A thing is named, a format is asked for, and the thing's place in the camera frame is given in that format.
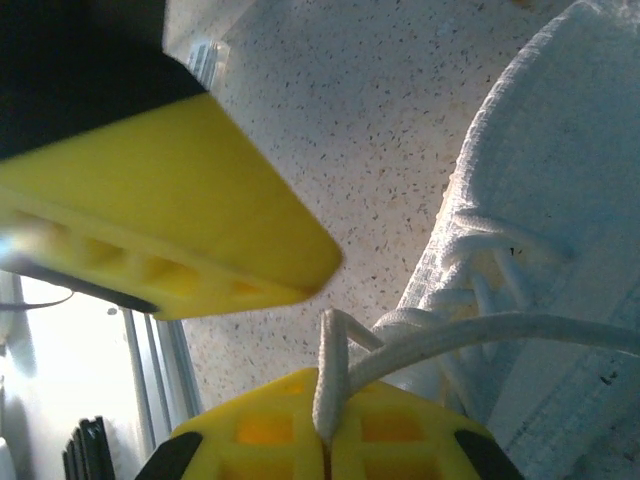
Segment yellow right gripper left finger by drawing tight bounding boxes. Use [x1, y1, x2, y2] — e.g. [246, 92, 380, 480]
[134, 367, 327, 480]

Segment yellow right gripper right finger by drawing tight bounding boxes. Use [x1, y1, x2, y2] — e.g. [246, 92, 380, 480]
[324, 379, 526, 480]

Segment white shoelace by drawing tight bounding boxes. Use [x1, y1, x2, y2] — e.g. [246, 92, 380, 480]
[311, 306, 640, 447]

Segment white sneaker shoe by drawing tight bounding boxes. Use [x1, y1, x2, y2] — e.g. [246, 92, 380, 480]
[394, 0, 640, 480]

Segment clear plastic package red label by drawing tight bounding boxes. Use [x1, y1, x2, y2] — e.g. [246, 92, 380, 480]
[185, 41, 232, 87]

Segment black grooved block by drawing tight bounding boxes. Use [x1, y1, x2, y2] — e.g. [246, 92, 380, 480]
[61, 414, 119, 480]

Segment aluminium frame rails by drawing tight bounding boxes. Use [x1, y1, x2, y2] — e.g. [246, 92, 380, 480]
[118, 307, 202, 451]

